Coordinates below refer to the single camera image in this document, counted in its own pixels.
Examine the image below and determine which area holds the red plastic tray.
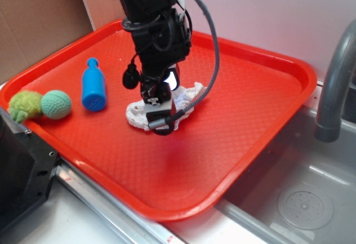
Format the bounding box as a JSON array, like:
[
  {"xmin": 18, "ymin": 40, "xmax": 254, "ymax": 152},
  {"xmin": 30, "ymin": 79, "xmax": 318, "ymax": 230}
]
[{"xmin": 0, "ymin": 19, "xmax": 318, "ymax": 223}]

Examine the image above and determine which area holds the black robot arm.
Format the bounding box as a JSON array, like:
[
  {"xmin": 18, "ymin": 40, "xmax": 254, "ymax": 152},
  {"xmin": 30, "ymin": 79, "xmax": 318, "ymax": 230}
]
[{"xmin": 120, "ymin": 0, "xmax": 191, "ymax": 136}]

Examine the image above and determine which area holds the blue toy bottle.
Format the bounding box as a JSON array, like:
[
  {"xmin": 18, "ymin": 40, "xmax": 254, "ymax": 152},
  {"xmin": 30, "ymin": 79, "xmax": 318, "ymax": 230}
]
[{"xmin": 82, "ymin": 58, "xmax": 107, "ymax": 112}]

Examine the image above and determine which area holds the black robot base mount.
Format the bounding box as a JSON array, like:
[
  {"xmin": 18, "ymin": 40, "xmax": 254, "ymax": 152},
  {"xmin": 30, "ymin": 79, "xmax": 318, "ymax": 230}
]
[{"xmin": 1, "ymin": 109, "xmax": 59, "ymax": 233}]

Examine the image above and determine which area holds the grey braided cable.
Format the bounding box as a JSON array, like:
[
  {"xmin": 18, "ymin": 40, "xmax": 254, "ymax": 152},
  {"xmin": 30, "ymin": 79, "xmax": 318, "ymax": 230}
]
[{"xmin": 149, "ymin": 0, "xmax": 221, "ymax": 136}]

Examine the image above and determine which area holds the green golf ball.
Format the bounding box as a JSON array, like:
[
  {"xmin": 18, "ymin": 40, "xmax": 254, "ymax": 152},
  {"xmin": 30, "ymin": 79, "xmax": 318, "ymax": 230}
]
[{"xmin": 40, "ymin": 90, "xmax": 72, "ymax": 120}]

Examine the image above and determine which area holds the green plush toy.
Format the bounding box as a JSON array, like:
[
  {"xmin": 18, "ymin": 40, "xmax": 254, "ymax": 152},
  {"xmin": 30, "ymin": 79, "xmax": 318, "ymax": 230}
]
[{"xmin": 8, "ymin": 91, "xmax": 43, "ymax": 124}]

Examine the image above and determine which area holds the grey sink faucet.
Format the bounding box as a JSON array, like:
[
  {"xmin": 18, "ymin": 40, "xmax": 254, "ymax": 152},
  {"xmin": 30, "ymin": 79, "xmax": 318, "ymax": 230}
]
[{"xmin": 314, "ymin": 21, "xmax": 355, "ymax": 142}]

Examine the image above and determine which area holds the white paper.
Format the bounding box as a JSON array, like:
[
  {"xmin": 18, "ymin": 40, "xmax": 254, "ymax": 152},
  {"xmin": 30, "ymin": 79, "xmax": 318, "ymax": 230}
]
[{"xmin": 126, "ymin": 82, "xmax": 206, "ymax": 131}]

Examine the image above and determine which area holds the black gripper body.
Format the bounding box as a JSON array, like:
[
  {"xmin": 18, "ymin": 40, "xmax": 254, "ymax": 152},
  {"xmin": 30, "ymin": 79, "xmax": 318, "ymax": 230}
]
[{"xmin": 122, "ymin": 8, "xmax": 191, "ymax": 88}]

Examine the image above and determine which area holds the brown cardboard panel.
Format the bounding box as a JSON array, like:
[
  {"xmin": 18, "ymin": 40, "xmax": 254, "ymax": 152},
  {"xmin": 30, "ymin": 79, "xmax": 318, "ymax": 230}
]
[{"xmin": 1, "ymin": 0, "xmax": 124, "ymax": 83}]

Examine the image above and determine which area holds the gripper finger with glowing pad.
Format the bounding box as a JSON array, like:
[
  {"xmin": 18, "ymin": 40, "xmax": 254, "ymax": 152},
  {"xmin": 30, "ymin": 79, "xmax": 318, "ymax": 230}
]
[
  {"xmin": 164, "ymin": 63, "xmax": 180, "ymax": 91},
  {"xmin": 144, "ymin": 82, "xmax": 176, "ymax": 130}
]

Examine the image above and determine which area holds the grey toy sink basin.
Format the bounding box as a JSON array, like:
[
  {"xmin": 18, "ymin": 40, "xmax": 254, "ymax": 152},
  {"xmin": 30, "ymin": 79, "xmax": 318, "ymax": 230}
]
[{"xmin": 169, "ymin": 86, "xmax": 355, "ymax": 243}]

